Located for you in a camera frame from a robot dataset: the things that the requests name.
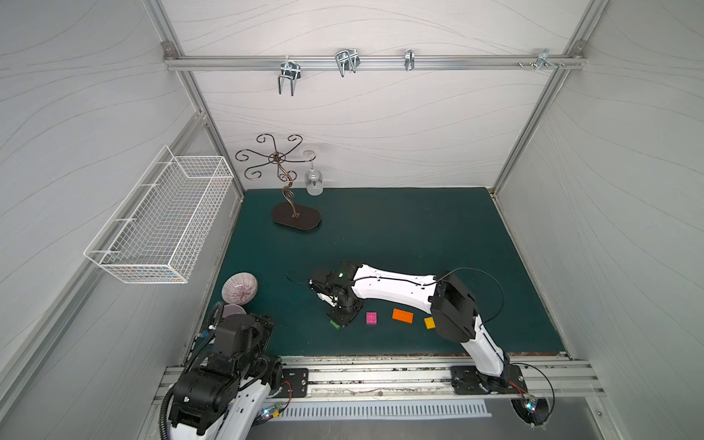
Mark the brown metal cup stand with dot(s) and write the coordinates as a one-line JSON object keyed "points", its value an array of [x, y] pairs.
{"points": [[287, 214]]}

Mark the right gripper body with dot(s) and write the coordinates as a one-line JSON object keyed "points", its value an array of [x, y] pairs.
{"points": [[346, 310]]}

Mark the white vent strip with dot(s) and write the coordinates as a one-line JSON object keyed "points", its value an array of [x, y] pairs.
{"points": [[385, 411]]}

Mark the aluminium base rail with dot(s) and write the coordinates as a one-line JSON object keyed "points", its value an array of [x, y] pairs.
{"points": [[407, 378]]}

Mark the green table mat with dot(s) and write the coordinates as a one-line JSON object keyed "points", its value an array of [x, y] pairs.
{"points": [[412, 231]]}

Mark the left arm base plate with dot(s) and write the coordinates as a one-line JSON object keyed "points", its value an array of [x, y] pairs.
{"points": [[294, 383]]}

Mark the metal hook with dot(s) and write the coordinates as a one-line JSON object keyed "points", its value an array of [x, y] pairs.
{"points": [[409, 60], [542, 62], [347, 60], [290, 73]]}

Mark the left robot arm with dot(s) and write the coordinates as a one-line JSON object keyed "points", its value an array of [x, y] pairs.
{"points": [[221, 391]]}

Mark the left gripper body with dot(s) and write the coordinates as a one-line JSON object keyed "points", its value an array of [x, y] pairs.
{"points": [[234, 318]]}

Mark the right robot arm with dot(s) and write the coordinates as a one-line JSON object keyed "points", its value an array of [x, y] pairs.
{"points": [[444, 297]]}

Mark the aluminium top rail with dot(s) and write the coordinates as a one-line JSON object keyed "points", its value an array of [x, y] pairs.
{"points": [[390, 63]]}

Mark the pink lego brick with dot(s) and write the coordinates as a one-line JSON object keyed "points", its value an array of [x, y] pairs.
{"points": [[371, 318]]}

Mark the purple plate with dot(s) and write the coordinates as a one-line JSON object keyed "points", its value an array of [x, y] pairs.
{"points": [[232, 309]]}

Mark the white wire basket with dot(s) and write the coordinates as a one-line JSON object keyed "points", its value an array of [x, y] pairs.
{"points": [[157, 232]]}

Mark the orange lego brick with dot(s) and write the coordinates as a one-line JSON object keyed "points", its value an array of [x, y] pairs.
{"points": [[402, 316]]}

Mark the yellow lego brick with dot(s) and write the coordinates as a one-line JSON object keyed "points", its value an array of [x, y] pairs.
{"points": [[430, 323]]}

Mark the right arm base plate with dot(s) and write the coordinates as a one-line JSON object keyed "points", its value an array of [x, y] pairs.
{"points": [[467, 380]]}

